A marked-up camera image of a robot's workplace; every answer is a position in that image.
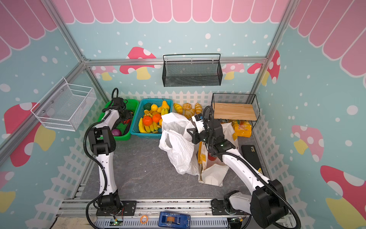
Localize red soda can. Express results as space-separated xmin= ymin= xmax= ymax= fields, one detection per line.
xmin=208 ymin=153 xmax=217 ymax=161

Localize purple onion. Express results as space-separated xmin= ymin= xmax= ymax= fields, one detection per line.
xmin=112 ymin=129 xmax=122 ymax=136

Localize white plastic grocery bag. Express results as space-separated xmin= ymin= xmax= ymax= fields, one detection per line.
xmin=159 ymin=113 xmax=199 ymax=176

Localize white tote bag yellow handles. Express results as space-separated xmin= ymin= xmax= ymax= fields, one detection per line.
xmin=197 ymin=123 xmax=239 ymax=187

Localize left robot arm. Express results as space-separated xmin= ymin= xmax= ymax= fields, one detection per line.
xmin=83 ymin=88 xmax=132 ymax=215

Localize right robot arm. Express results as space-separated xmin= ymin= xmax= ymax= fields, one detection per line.
xmin=187 ymin=106 xmax=301 ymax=229

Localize bread roll right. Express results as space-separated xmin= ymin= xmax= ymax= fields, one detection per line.
xmin=194 ymin=103 xmax=203 ymax=114

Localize bread roll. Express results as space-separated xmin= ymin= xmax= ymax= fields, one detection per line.
xmin=173 ymin=103 xmax=184 ymax=114
xmin=194 ymin=103 xmax=203 ymax=114

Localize yellow snack package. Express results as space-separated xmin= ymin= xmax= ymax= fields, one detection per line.
xmin=233 ymin=121 xmax=252 ymax=138

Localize croissant bread centre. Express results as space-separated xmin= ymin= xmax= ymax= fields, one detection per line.
xmin=184 ymin=109 xmax=195 ymax=119

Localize teal plastic basket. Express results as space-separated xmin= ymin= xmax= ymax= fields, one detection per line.
xmin=130 ymin=98 xmax=173 ymax=139

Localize orange fruit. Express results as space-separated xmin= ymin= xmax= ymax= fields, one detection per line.
xmin=143 ymin=115 xmax=153 ymax=127

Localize yellow lemon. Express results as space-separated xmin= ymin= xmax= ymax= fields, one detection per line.
xmin=151 ymin=104 xmax=158 ymax=112

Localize round bread bun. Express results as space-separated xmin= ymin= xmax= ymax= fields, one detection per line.
xmin=182 ymin=103 xmax=192 ymax=110

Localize black flat box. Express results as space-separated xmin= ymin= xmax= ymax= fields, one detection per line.
xmin=241 ymin=145 xmax=263 ymax=174

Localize banana bunch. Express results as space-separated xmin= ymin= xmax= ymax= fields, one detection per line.
xmin=139 ymin=118 xmax=158 ymax=134

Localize bread roll left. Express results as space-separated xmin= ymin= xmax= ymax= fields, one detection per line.
xmin=173 ymin=103 xmax=184 ymax=114

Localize yellow pear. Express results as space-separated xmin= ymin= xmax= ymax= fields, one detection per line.
xmin=161 ymin=100 xmax=170 ymax=111

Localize black wire shelf wooden board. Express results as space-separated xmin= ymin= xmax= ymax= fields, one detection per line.
xmin=211 ymin=93 xmax=261 ymax=123

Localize white wire wall basket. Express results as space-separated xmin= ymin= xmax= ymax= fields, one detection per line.
xmin=31 ymin=78 xmax=97 ymax=132

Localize black mesh wall basket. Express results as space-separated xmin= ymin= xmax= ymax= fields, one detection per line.
xmin=162 ymin=53 xmax=223 ymax=87

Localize blue device on rail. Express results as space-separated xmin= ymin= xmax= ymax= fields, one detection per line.
xmin=158 ymin=212 xmax=191 ymax=229

